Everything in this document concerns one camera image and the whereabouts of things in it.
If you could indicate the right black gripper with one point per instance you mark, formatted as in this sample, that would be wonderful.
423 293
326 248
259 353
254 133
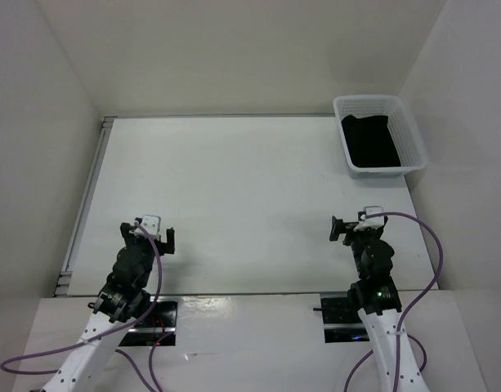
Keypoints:
339 226

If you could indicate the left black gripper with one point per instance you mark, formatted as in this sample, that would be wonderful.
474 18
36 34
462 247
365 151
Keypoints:
130 238

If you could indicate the black skirt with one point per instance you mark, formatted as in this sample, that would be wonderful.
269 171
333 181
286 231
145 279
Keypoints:
369 142

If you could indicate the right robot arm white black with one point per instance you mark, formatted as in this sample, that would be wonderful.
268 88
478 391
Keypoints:
376 301

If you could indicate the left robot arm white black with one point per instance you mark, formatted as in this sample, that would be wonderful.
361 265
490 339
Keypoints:
122 303

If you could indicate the white plastic perforated basket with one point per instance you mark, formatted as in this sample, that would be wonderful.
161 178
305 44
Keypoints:
401 125

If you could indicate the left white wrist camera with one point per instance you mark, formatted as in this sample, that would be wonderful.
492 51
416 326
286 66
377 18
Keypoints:
147 226

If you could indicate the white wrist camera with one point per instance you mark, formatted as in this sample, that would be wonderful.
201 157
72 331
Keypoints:
147 226
370 217

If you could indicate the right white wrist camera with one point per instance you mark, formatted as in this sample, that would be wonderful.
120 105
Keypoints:
370 217

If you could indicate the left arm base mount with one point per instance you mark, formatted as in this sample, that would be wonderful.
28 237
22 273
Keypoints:
158 328

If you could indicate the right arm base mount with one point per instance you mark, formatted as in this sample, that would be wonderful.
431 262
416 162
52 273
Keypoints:
341 323

